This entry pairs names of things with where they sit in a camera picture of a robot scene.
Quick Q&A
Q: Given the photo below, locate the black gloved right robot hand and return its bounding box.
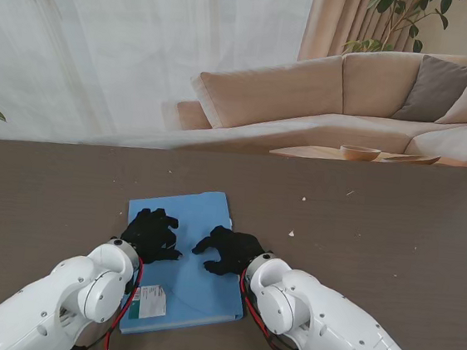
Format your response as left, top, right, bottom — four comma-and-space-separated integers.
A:
189, 222, 269, 282

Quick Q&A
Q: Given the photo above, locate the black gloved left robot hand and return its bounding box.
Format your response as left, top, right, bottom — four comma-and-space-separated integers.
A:
117, 204, 188, 269

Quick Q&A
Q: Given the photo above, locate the blue plastic file folder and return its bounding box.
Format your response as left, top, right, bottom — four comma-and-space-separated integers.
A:
115, 182, 257, 348

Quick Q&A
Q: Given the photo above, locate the wooden coffee table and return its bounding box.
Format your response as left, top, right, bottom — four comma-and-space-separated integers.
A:
268, 139, 444, 173

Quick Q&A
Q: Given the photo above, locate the wooden bowl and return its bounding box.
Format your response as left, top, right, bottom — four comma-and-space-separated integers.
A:
339, 145, 382, 165

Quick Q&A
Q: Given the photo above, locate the beige sofa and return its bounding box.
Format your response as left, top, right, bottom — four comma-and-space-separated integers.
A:
173, 23, 467, 175

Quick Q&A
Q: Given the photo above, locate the white sheer curtain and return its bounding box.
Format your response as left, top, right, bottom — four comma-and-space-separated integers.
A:
0, 0, 318, 179

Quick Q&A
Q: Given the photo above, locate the flat wooden plate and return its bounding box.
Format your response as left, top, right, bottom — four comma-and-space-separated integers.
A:
385, 151, 442, 167

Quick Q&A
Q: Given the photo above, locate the beige pleated curtain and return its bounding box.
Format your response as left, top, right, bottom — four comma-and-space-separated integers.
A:
297, 0, 424, 74

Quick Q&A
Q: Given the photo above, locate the grey cushion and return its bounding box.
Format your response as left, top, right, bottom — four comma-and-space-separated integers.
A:
391, 52, 467, 129

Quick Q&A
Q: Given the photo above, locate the tall green leafy plant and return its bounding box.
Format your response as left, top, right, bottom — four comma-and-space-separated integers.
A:
341, 0, 453, 67

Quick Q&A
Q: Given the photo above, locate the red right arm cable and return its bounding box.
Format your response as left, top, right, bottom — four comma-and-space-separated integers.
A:
233, 269, 332, 350

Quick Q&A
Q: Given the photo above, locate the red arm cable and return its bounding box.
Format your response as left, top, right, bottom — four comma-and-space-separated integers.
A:
233, 269, 332, 350
102, 254, 145, 350

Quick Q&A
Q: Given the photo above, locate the red left arm cable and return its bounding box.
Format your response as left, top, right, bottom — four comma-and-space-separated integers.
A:
102, 254, 145, 350

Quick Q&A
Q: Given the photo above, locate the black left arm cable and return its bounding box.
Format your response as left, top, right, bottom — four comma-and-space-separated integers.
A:
68, 320, 118, 350

